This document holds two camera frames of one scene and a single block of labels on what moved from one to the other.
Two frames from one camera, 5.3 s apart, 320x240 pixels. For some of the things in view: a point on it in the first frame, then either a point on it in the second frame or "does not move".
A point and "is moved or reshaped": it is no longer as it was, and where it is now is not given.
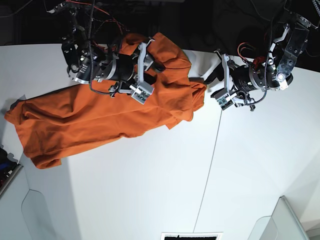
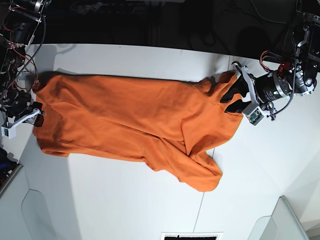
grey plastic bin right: x=283 y=224 does not move
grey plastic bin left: x=24 y=213 does not move
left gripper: x=127 y=70 -> x=19 y=109
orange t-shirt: x=57 y=124 is moved or reshaped
